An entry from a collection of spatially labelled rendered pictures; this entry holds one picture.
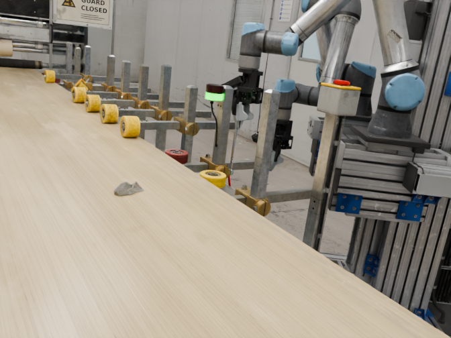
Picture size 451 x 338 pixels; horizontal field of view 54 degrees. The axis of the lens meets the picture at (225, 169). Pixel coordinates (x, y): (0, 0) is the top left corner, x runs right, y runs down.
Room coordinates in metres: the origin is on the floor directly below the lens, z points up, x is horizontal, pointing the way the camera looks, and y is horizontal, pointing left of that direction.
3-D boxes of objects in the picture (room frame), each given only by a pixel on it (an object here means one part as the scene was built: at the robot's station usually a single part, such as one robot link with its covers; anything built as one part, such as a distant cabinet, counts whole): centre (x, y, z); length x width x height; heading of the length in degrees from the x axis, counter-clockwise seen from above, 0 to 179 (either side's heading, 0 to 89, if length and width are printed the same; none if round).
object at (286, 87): (1.71, -0.19, 1.12); 0.09 x 0.08 x 0.11; 148
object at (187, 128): (1.74, 0.18, 0.95); 0.14 x 0.06 x 0.05; 34
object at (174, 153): (1.47, 0.17, 0.85); 0.08 x 0.08 x 0.11
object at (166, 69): (1.93, 0.31, 0.93); 0.04 x 0.04 x 0.48; 34
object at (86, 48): (2.97, 1.00, 0.92); 0.04 x 0.04 x 0.48; 34
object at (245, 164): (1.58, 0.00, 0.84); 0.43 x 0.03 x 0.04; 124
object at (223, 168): (1.53, 0.04, 0.85); 0.14 x 0.06 x 0.05; 34
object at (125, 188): (1.04, 0.24, 0.91); 0.09 x 0.07 x 0.02; 152
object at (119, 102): (2.18, 0.45, 0.95); 0.50 x 0.04 x 0.04; 124
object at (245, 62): (1.57, -0.04, 1.23); 0.08 x 0.08 x 0.05
